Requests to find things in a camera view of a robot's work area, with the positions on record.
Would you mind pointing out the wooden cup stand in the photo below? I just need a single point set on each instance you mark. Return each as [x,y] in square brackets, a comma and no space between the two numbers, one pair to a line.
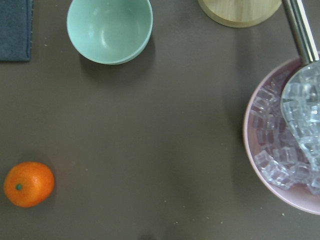
[239,13]

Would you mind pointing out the green bowl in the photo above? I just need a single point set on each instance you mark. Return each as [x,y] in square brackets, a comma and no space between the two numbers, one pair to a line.
[109,32]

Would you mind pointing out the metal ice scoop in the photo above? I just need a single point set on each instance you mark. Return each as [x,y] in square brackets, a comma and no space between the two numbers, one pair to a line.
[300,99]

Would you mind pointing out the grey folded cloth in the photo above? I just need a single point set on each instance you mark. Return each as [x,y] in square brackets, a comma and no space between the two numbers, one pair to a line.
[16,18]

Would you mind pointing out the orange mandarin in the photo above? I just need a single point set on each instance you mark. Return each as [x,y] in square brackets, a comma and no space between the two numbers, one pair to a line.
[28,184]

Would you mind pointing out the pink bowl with ice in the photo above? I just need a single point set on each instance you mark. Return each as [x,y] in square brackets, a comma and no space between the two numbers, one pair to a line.
[263,146]

